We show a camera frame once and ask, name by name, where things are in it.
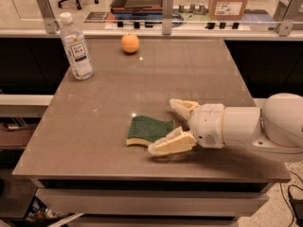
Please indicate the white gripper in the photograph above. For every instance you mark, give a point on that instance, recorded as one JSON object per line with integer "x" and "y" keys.
{"x": 206, "y": 123}

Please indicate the green and yellow sponge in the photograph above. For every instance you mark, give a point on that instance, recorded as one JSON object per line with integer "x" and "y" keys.
{"x": 145, "y": 130}

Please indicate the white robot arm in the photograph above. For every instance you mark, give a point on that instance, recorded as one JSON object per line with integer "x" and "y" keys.
{"x": 274, "y": 130}

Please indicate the orange fruit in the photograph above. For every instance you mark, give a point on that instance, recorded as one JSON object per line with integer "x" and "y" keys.
{"x": 130, "y": 43}

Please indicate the cardboard box with label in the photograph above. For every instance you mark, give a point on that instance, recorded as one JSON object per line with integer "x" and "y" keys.
{"x": 226, "y": 9}

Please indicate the clear plastic water bottle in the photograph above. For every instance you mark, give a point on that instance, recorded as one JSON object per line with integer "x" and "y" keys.
{"x": 75, "y": 47}

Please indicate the black power adapter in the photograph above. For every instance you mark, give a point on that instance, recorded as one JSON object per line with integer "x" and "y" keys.
{"x": 297, "y": 206}

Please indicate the grey metal post centre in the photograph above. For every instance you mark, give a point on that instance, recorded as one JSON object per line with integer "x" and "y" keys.
{"x": 167, "y": 10}

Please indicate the grey metal post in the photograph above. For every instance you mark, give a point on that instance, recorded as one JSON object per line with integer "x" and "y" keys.
{"x": 50, "y": 22}
{"x": 289, "y": 17}
{"x": 167, "y": 10}

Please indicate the grey metal post right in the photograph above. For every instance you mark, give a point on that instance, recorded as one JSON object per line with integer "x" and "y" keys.
{"x": 289, "y": 17}

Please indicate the grey metal post left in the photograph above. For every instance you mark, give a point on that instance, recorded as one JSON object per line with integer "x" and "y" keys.
{"x": 50, "y": 22}

